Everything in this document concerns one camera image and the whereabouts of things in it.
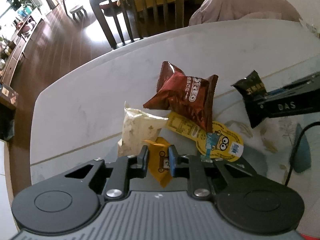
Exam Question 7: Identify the small wooden stool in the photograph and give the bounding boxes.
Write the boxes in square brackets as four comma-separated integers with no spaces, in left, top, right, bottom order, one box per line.
[69,4,86,20]

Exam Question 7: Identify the orange snack packet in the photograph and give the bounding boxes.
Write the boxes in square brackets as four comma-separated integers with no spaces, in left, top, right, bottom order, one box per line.
[142,137,173,189]

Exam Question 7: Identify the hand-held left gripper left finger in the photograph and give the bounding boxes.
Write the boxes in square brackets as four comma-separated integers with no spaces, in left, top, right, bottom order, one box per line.
[64,145,150,201]

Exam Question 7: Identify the pink cloth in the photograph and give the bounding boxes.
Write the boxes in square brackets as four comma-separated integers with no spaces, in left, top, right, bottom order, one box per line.
[188,0,302,27]

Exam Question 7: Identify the black cable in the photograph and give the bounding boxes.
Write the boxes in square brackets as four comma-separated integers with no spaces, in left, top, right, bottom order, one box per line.
[283,121,320,186]

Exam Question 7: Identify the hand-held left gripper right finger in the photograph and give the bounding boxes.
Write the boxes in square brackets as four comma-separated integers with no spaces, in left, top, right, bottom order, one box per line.
[168,145,258,201]

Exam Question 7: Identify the brown cookie packet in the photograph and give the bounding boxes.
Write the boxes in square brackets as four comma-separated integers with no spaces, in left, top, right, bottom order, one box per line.
[143,61,219,133]

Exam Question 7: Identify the black snack packet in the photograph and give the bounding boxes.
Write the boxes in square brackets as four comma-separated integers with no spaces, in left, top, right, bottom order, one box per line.
[230,70,270,129]

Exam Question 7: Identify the white snack packet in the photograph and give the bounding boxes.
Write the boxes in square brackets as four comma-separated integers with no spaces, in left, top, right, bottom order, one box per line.
[117,101,170,158]

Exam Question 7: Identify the low wooden cabinet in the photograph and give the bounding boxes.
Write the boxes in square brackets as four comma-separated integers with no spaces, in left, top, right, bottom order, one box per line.
[0,12,44,87]

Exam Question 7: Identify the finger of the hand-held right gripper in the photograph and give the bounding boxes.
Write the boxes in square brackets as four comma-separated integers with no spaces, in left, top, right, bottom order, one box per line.
[265,73,320,99]

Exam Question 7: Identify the yellow cartoon snack packet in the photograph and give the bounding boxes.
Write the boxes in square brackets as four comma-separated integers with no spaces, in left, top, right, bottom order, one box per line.
[166,112,244,163]

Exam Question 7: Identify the wooden chair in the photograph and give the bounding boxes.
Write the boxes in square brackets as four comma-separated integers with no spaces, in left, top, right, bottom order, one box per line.
[89,0,187,50]

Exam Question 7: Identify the dark storage box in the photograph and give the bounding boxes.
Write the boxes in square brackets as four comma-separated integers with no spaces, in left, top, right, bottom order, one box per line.
[0,84,20,141]

